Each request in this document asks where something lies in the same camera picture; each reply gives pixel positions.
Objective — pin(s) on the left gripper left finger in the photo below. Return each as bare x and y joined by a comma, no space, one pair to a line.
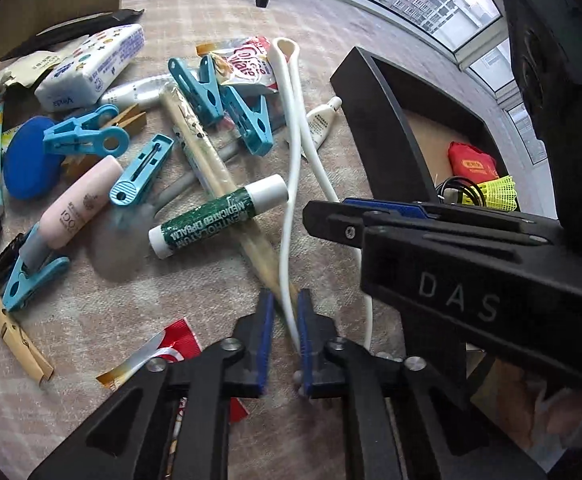
171,420

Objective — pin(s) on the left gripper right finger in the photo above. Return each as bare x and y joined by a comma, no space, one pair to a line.
401,419

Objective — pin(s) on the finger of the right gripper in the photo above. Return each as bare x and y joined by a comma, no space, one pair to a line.
341,223
455,213

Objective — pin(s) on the yellow shuttlecock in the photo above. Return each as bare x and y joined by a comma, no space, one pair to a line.
499,194

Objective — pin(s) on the red fabric pouch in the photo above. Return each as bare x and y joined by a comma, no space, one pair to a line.
468,161

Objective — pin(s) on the small white cream tube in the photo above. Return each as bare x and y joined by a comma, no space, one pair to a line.
321,118

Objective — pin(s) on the red white sachet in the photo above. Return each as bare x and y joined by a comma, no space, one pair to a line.
176,343

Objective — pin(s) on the black tray box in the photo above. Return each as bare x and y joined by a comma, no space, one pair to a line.
402,126

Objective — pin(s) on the blue clothespin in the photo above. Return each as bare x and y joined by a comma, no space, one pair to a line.
87,135
35,266
251,119
200,91

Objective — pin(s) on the wrapped wooden chopsticks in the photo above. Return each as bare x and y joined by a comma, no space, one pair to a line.
217,181

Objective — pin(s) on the green white lip balm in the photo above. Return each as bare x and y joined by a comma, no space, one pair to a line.
215,216

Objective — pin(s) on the red coffee sachet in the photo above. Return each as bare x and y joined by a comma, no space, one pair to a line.
242,63

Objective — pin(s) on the blue flat clip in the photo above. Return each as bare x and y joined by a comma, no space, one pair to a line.
132,187

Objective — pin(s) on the pink small tube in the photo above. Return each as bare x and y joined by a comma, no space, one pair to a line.
77,205

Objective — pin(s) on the blue round compact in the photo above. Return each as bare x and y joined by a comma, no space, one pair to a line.
28,171

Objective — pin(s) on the white blue tissue pack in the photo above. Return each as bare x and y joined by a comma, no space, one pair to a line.
86,73

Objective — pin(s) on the black flat case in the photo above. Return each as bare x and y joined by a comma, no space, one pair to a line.
70,30

